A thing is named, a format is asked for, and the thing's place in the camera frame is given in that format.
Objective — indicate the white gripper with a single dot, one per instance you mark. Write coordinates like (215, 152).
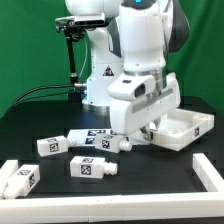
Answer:
(127, 117)

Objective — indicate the white square table top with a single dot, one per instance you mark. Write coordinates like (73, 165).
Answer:
(179, 128)

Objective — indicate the black camera on stand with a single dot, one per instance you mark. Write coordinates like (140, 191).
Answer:
(74, 28)

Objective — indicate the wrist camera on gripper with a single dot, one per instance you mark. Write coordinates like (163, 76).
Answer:
(129, 88)

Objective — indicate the white tag sheet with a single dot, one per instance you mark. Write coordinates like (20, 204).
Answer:
(86, 137)

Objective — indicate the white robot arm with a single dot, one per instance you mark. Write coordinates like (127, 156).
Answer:
(130, 41)

